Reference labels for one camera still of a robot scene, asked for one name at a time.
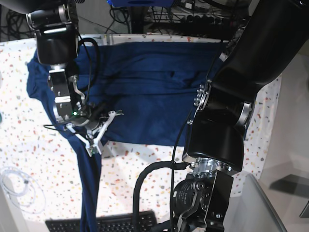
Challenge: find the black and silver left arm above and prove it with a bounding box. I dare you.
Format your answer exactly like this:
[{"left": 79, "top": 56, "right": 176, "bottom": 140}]
[{"left": 132, "top": 0, "right": 309, "bottom": 232}]

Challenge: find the terrazzo pattern table cloth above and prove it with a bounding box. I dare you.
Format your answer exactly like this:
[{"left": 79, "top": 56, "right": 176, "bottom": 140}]
[{"left": 0, "top": 39, "right": 282, "bottom": 232}]

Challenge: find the grey monitor back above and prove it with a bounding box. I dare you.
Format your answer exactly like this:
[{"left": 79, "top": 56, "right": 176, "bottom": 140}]
[{"left": 225, "top": 174, "right": 287, "bottom": 232}]

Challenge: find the navy blue t-shirt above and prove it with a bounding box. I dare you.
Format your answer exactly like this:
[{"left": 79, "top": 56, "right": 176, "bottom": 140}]
[{"left": 26, "top": 41, "right": 249, "bottom": 232}]

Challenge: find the coiled white cable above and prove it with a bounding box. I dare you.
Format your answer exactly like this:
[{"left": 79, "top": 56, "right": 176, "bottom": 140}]
[{"left": 0, "top": 166, "right": 47, "bottom": 215}]

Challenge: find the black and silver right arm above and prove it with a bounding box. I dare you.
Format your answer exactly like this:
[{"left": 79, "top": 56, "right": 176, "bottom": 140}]
[{"left": 0, "top": 0, "right": 109, "bottom": 132}]

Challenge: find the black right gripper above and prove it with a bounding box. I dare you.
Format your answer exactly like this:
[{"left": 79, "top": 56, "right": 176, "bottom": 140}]
[{"left": 77, "top": 102, "right": 107, "bottom": 131}]

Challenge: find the black computer keyboard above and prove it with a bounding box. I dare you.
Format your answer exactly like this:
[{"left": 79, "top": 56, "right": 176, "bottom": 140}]
[{"left": 45, "top": 211, "right": 157, "bottom": 232}]

